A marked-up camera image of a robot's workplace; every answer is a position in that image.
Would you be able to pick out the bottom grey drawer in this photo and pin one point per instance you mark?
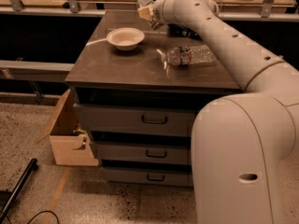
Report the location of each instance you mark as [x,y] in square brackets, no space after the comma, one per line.
[149,177]

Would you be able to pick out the grey drawer cabinet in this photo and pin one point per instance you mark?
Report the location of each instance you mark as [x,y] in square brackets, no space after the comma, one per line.
[104,75]

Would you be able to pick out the top grey drawer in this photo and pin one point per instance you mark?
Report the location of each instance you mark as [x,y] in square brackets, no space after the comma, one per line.
[138,120]

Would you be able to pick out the green item in box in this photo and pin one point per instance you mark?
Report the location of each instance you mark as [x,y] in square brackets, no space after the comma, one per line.
[78,131]

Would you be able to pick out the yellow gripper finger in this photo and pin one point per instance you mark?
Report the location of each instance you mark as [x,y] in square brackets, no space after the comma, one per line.
[146,13]

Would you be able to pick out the open cardboard box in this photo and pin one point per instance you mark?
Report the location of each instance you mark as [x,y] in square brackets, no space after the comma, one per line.
[67,149]

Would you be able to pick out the white paper bowl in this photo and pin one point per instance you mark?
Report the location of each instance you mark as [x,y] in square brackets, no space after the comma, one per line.
[125,38]

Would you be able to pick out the middle grey drawer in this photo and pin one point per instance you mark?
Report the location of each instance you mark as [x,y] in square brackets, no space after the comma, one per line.
[111,151]

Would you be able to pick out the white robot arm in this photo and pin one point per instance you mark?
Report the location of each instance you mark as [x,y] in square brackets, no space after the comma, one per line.
[239,140]

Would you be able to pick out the clear plastic water bottle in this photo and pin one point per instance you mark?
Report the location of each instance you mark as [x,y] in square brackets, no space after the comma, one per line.
[188,55]

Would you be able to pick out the grey drawer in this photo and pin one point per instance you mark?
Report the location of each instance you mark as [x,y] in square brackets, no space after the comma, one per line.
[111,151]
[149,177]
[138,120]

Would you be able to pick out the black pole on floor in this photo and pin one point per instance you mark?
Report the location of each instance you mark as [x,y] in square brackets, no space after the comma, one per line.
[7,198]

